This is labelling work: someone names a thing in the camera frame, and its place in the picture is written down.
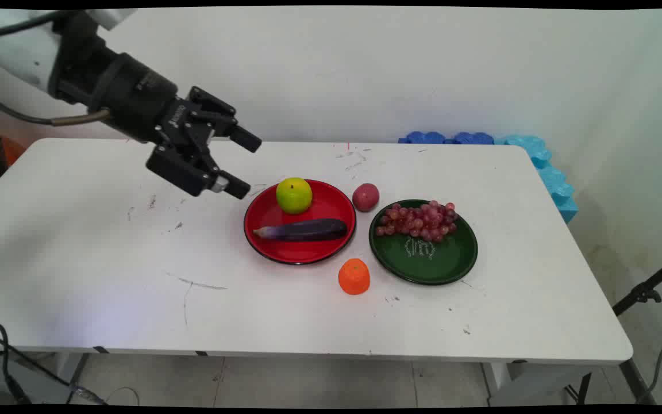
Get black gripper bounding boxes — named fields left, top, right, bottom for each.
left=91, top=53, right=263, bottom=200

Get purple eggplant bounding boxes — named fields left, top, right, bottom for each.
left=252, top=218, right=348, bottom=242

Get green apple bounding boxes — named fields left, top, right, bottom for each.
left=276, top=177, right=313, bottom=215

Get red round plate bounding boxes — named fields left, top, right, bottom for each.
left=244, top=179, right=357, bottom=266

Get red potato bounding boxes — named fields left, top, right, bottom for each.
left=352, top=183, right=380, bottom=213

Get orange object behind table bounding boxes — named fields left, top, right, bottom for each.
left=1, top=136, right=27, bottom=168

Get orange fruit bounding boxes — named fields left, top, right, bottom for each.
left=338, top=258, right=371, bottom=296

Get dark blue foam piece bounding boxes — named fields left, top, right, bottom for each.
left=451, top=132, right=495, bottom=145
left=398, top=131, right=447, bottom=145

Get red grape bunch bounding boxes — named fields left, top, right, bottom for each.
left=375, top=200, right=458, bottom=243

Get dark green round plate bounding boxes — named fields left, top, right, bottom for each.
left=369, top=199, right=479, bottom=286

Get black metal table leg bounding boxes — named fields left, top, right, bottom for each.
left=66, top=353, right=91, bottom=404
left=618, top=359, right=658, bottom=404

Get light blue foam mat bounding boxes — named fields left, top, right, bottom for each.
left=495, top=135, right=579, bottom=224

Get black tripod stand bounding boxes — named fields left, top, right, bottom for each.
left=612, top=253, right=662, bottom=317

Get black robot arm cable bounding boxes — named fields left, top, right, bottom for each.
left=0, top=85, right=112, bottom=127

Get black cable with connector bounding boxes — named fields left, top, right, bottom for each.
left=0, top=329, right=109, bottom=405

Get black looped cable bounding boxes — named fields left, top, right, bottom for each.
left=0, top=319, right=33, bottom=405

